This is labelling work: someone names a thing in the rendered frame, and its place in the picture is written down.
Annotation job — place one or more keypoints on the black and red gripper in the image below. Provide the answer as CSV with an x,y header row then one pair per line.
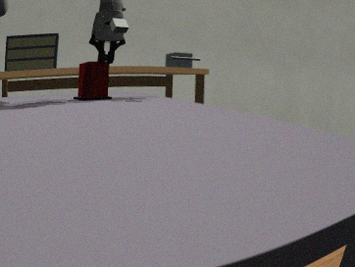
x,y
104,32

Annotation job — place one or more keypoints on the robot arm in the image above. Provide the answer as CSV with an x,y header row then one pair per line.
x,y
117,24

